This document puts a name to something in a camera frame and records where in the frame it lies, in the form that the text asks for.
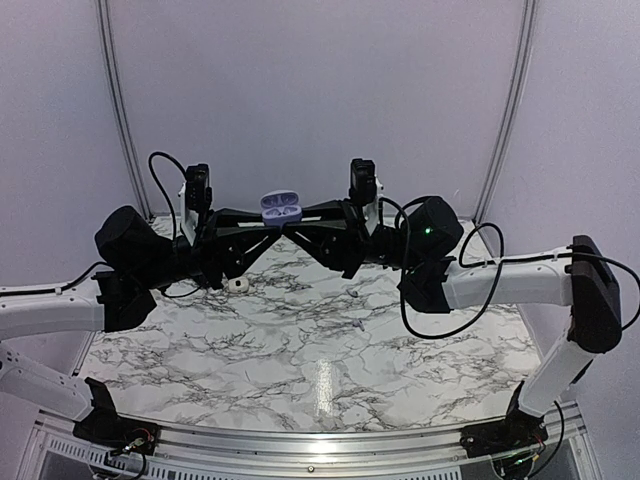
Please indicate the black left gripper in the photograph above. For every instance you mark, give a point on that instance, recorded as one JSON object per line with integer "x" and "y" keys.
{"x": 217, "y": 250}

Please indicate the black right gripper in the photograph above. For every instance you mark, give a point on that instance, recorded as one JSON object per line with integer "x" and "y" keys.
{"x": 341, "y": 251}

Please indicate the lavender round charging case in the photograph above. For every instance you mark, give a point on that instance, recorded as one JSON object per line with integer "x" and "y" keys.
{"x": 280, "y": 207}

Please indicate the beige earbud charging case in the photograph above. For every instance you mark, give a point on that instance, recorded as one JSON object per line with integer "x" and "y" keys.
{"x": 238, "y": 285}

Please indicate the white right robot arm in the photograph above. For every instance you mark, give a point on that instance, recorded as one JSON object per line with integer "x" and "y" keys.
{"x": 569, "y": 296}

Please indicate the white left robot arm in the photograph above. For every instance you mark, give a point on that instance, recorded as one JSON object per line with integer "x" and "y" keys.
{"x": 59, "y": 308}

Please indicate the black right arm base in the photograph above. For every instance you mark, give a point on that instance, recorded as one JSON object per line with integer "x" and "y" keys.
{"x": 516, "y": 430}

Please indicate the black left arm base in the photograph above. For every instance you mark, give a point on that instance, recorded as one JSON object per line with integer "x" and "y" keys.
{"x": 105, "y": 426}

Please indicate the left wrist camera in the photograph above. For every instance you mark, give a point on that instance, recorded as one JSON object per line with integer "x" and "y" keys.
{"x": 195, "y": 195}

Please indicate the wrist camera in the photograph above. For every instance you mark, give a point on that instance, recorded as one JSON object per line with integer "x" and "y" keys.
{"x": 195, "y": 195}
{"x": 363, "y": 191}

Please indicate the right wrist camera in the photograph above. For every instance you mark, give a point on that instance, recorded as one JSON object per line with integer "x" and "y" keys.
{"x": 363, "y": 191}

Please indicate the aluminium front frame rail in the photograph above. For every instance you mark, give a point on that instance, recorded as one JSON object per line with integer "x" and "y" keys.
{"x": 191, "y": 452}

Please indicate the left aluminium corner post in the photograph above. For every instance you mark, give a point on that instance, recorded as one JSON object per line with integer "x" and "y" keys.
{"x": 116, "y": 94}

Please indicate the aluminium corner post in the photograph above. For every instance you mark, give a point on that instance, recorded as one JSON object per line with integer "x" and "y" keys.
{"x": 116, "y": 94}
{"x": 514, "y": 97}

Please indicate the right aluminium corner post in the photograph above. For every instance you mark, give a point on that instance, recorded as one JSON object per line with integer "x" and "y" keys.
{"x": 514, "y": 97}

